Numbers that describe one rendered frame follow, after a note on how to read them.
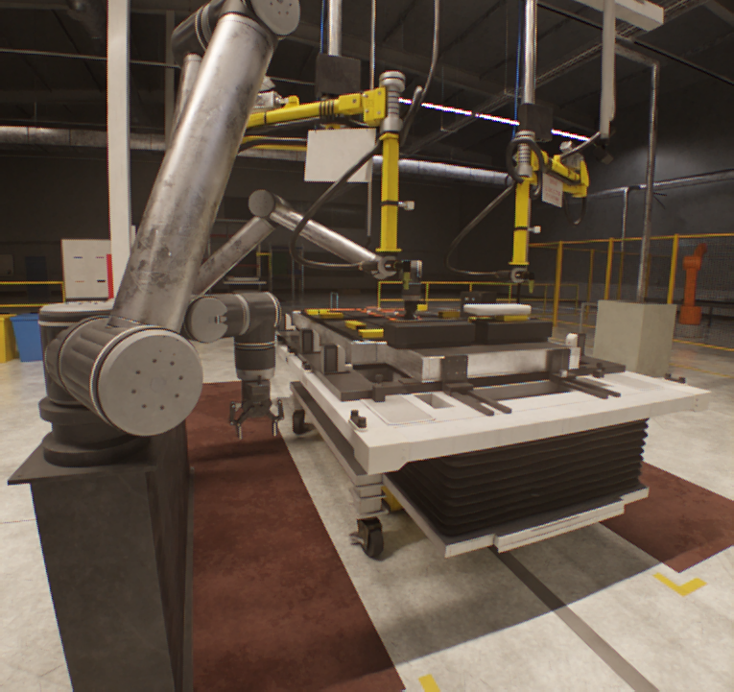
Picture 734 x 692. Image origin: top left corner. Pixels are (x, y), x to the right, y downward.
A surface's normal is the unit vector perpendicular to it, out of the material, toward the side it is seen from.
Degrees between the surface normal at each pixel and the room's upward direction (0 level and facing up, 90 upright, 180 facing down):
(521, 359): 90
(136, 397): 90
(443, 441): 90
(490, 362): 90
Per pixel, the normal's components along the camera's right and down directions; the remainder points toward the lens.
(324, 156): -0.40, 0.14
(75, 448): 0.09, -0.85
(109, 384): 0.71, 0.10
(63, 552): 0.35, 0.15
